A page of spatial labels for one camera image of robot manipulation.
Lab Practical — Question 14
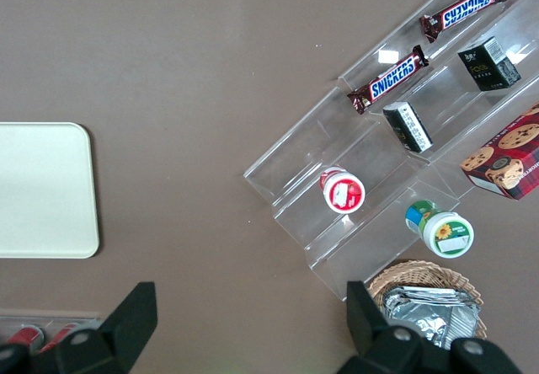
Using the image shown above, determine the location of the light tan wicker basket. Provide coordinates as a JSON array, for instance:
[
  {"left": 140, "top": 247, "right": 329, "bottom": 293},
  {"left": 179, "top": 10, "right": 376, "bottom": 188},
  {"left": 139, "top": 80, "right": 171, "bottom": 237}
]
[{"left": 366, "top": 259, "right": 487, "bottom": 346}]

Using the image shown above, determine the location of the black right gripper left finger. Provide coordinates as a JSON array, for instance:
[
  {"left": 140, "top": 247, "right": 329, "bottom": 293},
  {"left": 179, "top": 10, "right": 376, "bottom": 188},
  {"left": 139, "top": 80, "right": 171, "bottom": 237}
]
[{"left": 29, "top": 280, "right": 159, "bottom": 374}]

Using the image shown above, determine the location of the clear acrylic bottle rack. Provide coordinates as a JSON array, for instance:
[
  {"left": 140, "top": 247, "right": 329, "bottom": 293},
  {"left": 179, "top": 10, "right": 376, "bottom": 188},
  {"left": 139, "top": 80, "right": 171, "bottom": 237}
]
[{"left": 0, "top": 307, "right": 103, "bottom": 352}]

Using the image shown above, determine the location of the Snickers bar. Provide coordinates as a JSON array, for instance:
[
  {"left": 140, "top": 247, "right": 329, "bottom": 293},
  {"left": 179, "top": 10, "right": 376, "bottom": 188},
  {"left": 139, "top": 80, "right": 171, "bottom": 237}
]
[
  {"left": 346, "top": 44, "right": 431, "bottom": 116},
  {"left": 419, "top": 0, "right": 514, "bottom": 45}
]

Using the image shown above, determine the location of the cream rectangular tray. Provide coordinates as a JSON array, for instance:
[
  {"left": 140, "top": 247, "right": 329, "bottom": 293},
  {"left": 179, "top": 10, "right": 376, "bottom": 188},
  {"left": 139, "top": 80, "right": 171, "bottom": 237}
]
[{"left": 0, "top": 121, "right": 100, "bottom": 260}]

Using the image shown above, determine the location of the red tartan cookie box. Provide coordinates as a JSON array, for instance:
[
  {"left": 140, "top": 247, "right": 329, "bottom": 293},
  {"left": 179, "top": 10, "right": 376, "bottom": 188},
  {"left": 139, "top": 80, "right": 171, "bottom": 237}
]
[{"left": 459, "top": 102, "right": 539, "bottom": 202}]

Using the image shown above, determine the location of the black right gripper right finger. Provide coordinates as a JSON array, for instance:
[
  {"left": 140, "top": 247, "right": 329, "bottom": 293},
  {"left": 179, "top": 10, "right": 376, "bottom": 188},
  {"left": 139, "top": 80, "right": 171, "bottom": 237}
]
[{"left": 339, "top": 280, "right": 454, "bottom": 374}]

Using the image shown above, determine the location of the small black box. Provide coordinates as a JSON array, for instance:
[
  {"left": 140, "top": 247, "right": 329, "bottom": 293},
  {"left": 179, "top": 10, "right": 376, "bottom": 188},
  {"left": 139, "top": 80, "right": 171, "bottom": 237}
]
[
  {"left": 382, "top": 100, "right": 435, "bottom": 154},
  {"left": 457, "top": 36, "right": 524, "bottom": 94}
]

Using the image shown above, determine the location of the red cola bottle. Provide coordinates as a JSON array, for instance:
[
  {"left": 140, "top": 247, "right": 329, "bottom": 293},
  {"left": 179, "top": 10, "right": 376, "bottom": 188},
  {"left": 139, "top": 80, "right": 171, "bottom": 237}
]
[
  {"left": 4, "top": 324, "right": 45, "bottom": 350},
  {"left": 40, "top": 323, "right": 82, "bottom": 353}
]

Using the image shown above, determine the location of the red lid yogurt cup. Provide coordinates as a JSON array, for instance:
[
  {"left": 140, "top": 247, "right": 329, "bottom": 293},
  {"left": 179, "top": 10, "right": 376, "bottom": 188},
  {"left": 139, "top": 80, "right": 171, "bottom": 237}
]
[{"left": 318, "top": 166, "right": 366, "bottom": 216}]

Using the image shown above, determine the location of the clear acrylic stepped stand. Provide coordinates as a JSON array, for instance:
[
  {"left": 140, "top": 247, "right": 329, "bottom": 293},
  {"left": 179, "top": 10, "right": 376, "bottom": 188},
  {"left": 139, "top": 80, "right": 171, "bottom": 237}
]
[
  {"left": 338, "top": 0, "right": 539, "bottom": 201},
  {"left": 242, "top": 83, "right": 463, "bottom": 304}
]

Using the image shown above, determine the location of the silver foil packet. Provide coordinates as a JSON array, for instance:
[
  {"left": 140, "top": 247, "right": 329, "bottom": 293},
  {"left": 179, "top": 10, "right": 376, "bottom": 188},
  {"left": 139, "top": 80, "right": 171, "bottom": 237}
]
[{"left": 381, "top": 285, "right": 482, "bottom": 353}]

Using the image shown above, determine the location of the green lid yogurt cup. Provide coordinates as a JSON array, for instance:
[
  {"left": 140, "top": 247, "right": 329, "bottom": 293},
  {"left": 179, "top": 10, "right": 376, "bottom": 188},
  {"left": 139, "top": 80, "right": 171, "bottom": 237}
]
[{"left": 404, "top": 200, "right": 476, "bottom": 260}]

